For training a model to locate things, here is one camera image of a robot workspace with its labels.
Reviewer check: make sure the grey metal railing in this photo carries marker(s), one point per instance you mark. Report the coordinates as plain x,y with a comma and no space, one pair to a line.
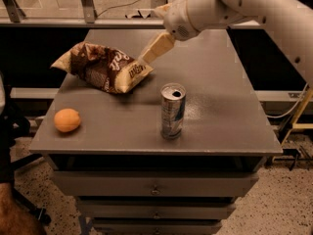
81,13

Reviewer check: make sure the person's bare leg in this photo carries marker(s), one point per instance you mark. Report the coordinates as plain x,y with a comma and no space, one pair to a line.
13,219

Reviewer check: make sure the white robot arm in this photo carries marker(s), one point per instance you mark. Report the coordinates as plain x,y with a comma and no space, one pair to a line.
288,23

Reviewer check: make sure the silver redbull can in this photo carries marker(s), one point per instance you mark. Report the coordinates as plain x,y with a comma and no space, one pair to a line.
173,100

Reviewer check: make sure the brown chip bag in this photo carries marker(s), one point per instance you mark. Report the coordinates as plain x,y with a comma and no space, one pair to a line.
105,68

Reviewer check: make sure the yellow metal stand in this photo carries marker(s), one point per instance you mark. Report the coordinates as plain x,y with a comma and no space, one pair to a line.
290,124

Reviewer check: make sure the orange fruit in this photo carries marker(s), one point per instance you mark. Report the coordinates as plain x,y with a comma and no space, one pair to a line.
67,120

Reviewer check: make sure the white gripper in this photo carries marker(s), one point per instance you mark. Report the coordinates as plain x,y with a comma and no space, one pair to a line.
177,20

